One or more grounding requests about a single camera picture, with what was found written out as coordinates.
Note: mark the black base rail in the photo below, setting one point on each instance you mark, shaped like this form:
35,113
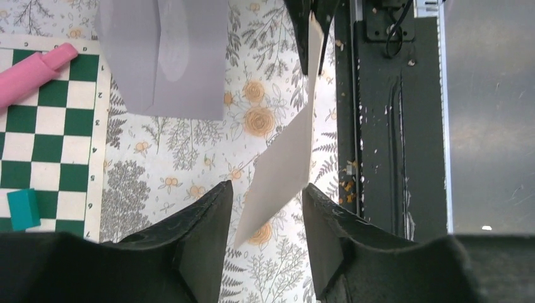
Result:
392,117

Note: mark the teal cube block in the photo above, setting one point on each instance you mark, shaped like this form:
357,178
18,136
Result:
23,209

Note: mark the green white chessboard mat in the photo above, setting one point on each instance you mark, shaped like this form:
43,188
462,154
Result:
54,142

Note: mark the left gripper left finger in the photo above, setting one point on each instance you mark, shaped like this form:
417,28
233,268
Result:
179,259

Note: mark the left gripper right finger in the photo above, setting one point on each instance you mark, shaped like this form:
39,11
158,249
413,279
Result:
354,261

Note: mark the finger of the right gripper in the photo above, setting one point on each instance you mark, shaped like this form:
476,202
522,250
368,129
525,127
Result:
324,11
299,12

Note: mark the floral table cloth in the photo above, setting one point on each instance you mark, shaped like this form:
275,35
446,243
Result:
156,166

